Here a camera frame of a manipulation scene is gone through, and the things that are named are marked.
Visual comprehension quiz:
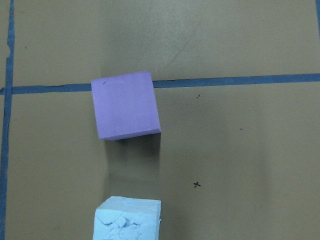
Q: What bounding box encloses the blue tape strip right vertical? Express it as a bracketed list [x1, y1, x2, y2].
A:
[0, 0, 15, 240]

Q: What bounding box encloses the purple foam block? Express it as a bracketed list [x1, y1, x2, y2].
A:
[91, 70, 161, 141]

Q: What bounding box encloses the blue tape strip crosswise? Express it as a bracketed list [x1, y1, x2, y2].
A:
[11, 73, 320, 95]

